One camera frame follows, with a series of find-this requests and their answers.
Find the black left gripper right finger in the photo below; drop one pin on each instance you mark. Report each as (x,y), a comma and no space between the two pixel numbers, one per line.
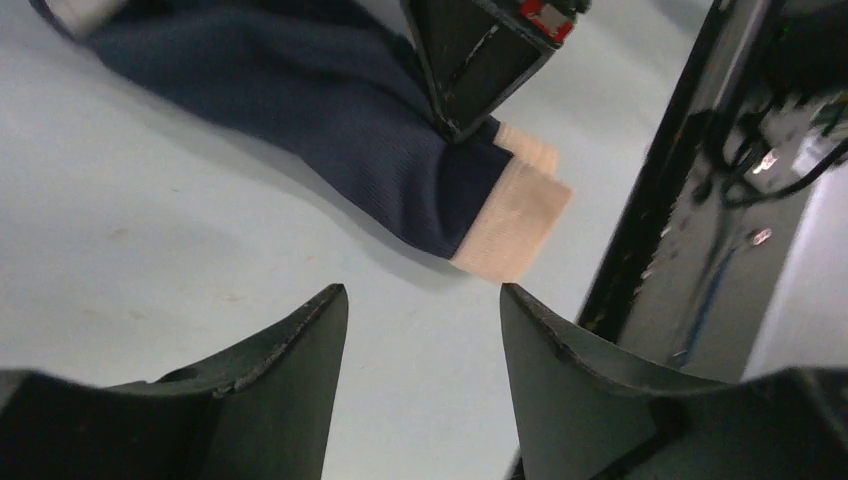
(587,409)

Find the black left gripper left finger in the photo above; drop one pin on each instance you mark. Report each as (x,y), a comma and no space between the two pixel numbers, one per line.
(259,409)

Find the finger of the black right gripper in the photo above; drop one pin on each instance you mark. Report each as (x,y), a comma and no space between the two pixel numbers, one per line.
(476,53)

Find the navy underwear with cream waistband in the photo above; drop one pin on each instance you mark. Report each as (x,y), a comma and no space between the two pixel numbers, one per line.
(331,84)

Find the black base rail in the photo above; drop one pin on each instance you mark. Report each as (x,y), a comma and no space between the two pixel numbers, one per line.
(757,118)

